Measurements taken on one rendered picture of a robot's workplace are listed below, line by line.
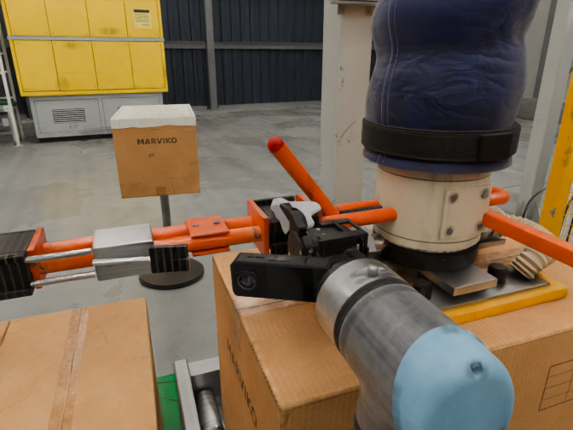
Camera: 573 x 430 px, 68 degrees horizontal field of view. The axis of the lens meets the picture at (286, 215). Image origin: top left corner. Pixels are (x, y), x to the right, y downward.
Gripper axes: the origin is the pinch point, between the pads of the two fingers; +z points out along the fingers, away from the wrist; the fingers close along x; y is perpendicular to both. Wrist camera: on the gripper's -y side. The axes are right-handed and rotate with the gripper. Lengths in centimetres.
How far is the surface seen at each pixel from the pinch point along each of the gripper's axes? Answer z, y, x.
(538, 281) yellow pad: -11.6, 39.5, -11.0
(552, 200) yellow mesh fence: 42, 109, -24
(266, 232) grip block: -3.8, -2.1, 1.0
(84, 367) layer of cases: 49, -37, -53
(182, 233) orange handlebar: 1.2, -12.5, 0.5
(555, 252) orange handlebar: -19.9, 30.0, -0.4
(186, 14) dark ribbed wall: 1062, 135, 95
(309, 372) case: -15.8, -0.9, -12.5
